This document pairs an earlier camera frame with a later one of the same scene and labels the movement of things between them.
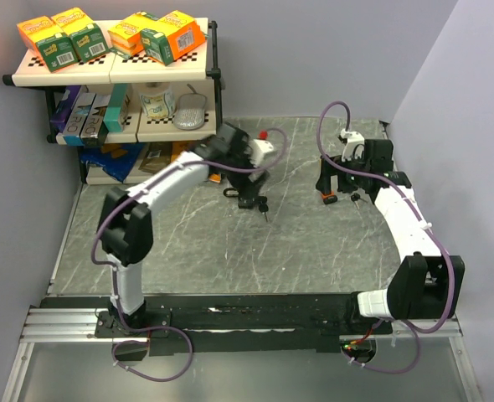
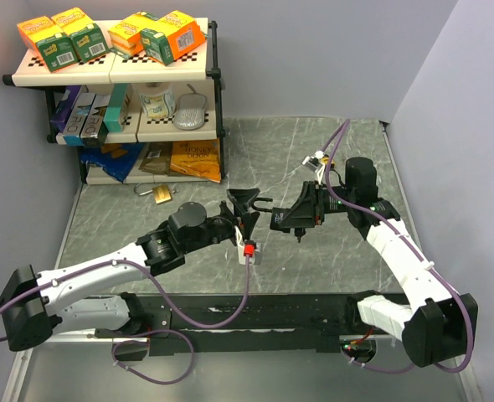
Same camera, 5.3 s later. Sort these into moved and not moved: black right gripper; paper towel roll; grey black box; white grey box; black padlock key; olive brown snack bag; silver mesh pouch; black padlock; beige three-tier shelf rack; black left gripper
Moved: black right gripper; black padlock key; black left gripper; black padlock
Not moved: grey black box; beige three-tier shelf rack; white grey box; silver mesh pouch; olive brown snack bag; paper towel roll
